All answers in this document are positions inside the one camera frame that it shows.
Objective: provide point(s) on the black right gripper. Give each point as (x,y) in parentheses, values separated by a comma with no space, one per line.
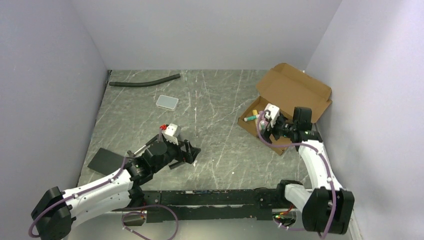
(272,130)

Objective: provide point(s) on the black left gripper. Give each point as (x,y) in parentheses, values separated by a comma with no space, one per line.
(189,155)

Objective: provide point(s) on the green white glue stick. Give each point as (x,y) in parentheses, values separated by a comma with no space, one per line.
(251,118)
(262,124)

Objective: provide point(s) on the brown cardboard paper box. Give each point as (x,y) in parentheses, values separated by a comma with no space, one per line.
(287,88)

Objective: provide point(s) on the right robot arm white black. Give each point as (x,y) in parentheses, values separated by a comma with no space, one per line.
(327,209)

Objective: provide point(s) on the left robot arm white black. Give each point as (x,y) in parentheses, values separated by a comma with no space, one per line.
(58,211)

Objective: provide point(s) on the black flat box left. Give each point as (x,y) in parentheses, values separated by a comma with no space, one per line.
(105,162)

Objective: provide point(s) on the small metal hammer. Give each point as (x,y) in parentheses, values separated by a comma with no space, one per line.
(145,146)

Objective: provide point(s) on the black foam tube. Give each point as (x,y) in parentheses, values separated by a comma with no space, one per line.
(144,84)

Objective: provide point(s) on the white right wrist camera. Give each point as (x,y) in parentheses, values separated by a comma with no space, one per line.
(271,113)

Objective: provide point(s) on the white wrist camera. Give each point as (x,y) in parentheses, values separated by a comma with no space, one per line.
(171,133)
(271,113)

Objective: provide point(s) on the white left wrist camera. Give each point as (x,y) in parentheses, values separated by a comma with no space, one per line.
(171,133)

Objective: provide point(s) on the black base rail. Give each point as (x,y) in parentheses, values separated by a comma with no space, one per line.
(260,204)

